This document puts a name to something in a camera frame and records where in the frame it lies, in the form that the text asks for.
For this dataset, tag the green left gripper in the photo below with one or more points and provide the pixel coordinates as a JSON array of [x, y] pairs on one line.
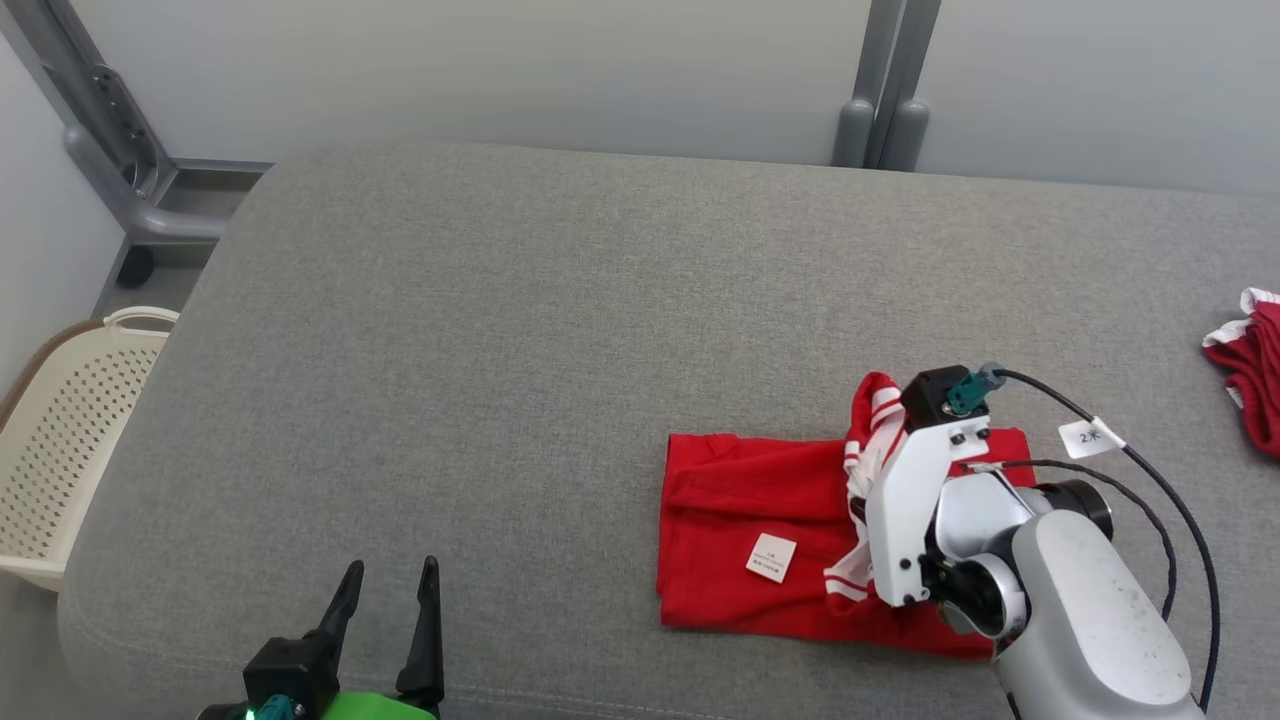
[[380, 708]]

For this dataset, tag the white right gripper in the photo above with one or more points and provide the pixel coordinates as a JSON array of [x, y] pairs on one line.
[[905, 510]]

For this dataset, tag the red number 23 jersey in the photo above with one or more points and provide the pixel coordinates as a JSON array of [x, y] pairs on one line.
[[740, 530]]

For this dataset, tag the red white-striped shorts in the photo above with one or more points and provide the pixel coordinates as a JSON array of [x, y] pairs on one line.
[[1255, 380]]

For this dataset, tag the cream perforated laundry basket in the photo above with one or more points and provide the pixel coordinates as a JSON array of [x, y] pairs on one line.
[[70, 430]]

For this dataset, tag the black caster wheel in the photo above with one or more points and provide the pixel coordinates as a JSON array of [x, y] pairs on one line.
[[136, 267]]

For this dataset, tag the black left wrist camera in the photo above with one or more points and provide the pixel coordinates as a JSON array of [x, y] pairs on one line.
[[290, 670]]

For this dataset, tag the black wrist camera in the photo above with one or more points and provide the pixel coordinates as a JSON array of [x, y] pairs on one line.
[[290, 670], [930, 400]]

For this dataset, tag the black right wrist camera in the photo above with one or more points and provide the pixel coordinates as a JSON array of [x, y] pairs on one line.
[[930, 400]]

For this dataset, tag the grey metal frame post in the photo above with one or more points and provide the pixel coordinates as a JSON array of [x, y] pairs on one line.
[[858, 100], [910, 90]]

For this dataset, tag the grey metal corner frame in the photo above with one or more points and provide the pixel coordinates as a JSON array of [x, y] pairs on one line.
[[110, 130]]

